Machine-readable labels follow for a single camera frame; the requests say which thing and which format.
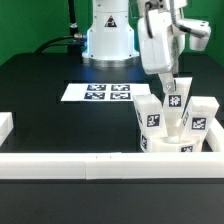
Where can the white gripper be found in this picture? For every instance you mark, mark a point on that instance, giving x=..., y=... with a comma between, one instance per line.
x=159, y=47

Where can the white left fence bar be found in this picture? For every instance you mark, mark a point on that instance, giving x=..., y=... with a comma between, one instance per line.
x=6, y=125

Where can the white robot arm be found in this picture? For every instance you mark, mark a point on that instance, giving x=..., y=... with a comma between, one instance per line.
x=199, y=30

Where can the white fence bar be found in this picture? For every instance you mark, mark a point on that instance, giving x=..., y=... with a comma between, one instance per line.
x=6, y=125
x=87, y=166
x=215, y=136

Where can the white marker sheet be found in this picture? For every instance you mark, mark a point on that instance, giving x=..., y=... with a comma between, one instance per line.
x=101, y=92

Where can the white round stool seat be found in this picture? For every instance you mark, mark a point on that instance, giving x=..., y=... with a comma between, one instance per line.
x=168, y=144

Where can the white front fence bar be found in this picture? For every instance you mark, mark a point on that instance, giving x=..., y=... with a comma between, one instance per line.
x=87, y=166

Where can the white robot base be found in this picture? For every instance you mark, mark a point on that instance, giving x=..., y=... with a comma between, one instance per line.
x=110, y=39

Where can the white right fence bar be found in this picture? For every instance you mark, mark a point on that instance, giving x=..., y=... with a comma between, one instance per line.
x=215, y=136

